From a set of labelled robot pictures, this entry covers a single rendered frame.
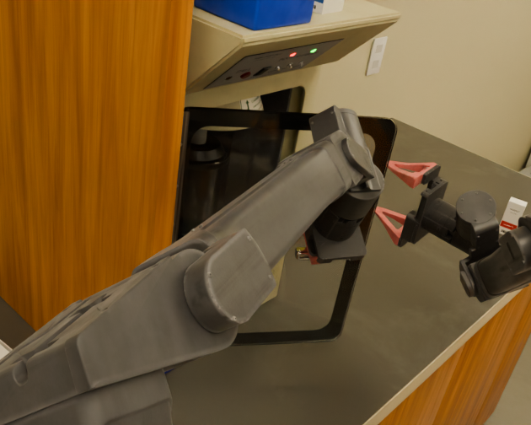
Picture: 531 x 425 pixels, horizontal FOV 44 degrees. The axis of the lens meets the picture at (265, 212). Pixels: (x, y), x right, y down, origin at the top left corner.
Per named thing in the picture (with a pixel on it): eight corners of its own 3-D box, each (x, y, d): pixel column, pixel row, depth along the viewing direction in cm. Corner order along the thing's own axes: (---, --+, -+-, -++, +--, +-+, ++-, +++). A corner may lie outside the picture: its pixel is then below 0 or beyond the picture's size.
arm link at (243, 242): (93, 408, 37) (244, 351, 33) (43, 324, 37) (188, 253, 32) (303, 201, 76) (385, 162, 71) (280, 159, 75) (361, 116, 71)
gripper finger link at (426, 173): (400, 144, 109) (449, 169, 105) (391, 179, 114) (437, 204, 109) (378, 158, 105) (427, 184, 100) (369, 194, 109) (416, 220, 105)
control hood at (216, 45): (163, 89, 79) (169, 7, 74) (324, 56, 101) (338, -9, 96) (229, 125, 73) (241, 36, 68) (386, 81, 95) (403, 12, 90)
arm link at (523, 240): (532, 277, 59) (648, 236, 59) (506, 219, 61) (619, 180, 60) (466, 308, 101) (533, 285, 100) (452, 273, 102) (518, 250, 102)
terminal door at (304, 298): (154, 346, 101) (174, 105, 80) (338, 338, 109) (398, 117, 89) (154, 350, 100) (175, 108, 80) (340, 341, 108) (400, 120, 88)
